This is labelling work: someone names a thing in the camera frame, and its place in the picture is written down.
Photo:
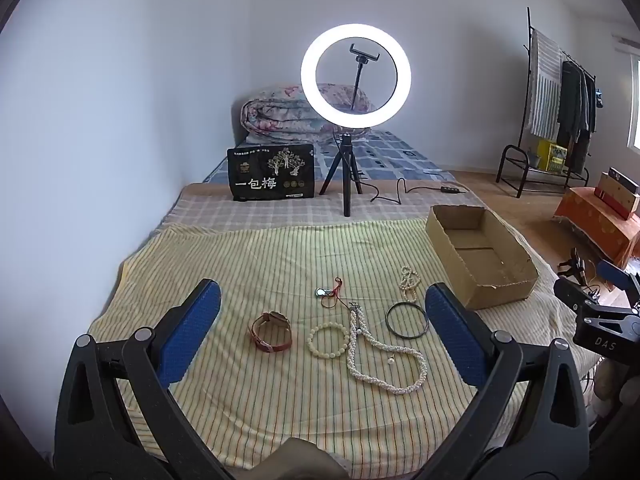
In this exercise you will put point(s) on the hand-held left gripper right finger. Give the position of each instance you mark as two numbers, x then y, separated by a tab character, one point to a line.
455	330

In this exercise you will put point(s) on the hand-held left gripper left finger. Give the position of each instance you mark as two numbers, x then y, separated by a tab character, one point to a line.
192	330

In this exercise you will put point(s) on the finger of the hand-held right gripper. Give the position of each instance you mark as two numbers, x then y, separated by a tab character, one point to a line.
617	275
575	295

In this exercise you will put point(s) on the dark bangle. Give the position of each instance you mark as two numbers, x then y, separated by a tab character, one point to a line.
389	325

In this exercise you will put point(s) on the brown leather wristwatch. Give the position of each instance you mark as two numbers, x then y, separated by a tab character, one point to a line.
260	340

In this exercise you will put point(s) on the cardboard box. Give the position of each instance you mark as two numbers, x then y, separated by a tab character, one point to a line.
450	245

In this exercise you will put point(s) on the person's right hand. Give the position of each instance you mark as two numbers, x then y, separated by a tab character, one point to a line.
610	377

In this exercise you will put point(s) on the black floor tool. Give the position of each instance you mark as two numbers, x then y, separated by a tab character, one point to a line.
575	265

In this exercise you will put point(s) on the orange cloth covered table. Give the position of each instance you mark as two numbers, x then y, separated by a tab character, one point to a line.
600	220

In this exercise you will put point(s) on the yellow striped cloth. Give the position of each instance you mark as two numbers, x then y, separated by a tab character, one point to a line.
210	255

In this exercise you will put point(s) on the brown gift boxes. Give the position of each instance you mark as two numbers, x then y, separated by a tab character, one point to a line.
617	192

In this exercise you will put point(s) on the beige checked blanket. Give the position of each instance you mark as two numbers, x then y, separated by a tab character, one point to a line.
280	212

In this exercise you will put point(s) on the black clothes rack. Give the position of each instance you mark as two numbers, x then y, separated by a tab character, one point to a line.
515	152

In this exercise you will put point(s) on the black printed bag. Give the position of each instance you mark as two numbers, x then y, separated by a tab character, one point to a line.
260	175

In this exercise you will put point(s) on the dark hanging clothes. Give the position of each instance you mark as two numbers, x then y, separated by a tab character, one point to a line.
575	105

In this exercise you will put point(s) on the blue patterned bed sheet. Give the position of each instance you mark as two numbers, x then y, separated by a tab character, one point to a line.
400	160

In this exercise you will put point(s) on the black tripod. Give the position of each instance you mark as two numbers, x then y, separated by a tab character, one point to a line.
346	180

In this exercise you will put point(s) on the striped hanging towel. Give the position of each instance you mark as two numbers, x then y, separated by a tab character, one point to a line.
545	85

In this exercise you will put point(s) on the folded floral quilt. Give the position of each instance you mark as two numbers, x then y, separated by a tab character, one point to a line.
272	120

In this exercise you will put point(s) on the black phone holder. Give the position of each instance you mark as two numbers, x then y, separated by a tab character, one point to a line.
359	80

